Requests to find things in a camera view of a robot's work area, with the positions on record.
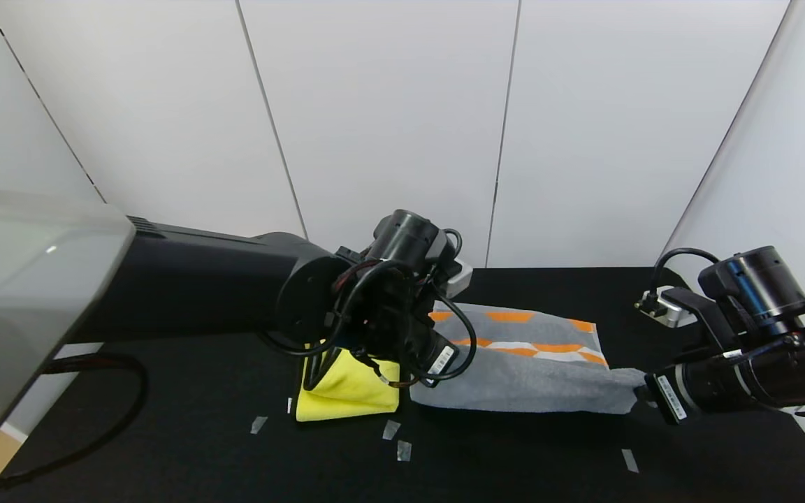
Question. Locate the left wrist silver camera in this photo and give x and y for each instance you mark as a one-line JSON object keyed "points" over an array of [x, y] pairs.
{"points": [[460, 279]]}

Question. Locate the clear tape piece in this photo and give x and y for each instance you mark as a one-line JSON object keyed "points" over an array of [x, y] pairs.
{"points": [[404, 450], [390, 429], [258, 425], [629, 461]]}

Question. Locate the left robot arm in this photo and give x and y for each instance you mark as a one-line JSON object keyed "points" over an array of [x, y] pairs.
{"points": [[200, 286]]}

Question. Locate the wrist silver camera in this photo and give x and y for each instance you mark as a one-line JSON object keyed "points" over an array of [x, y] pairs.
{"points": [[460, 279], [671, 311]]}

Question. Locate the yellow microfibre towel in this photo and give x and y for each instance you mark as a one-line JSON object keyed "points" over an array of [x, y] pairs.
{"points": [[353, 395]]}

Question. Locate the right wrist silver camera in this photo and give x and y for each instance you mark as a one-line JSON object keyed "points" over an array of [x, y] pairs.
{"points": [[671, 311]]}

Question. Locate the grey towel with orange stripes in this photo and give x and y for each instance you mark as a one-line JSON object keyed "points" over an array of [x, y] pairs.
{"points": [[528, 384]]}

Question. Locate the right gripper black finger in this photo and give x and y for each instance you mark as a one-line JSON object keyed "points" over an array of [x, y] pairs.
{"points": [[645, 398]]}

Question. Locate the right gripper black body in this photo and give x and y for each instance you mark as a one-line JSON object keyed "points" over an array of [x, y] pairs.
{"points": [[669, 397]]}

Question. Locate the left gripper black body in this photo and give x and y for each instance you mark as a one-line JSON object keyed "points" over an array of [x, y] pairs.
{"points": [[441, 360]]}

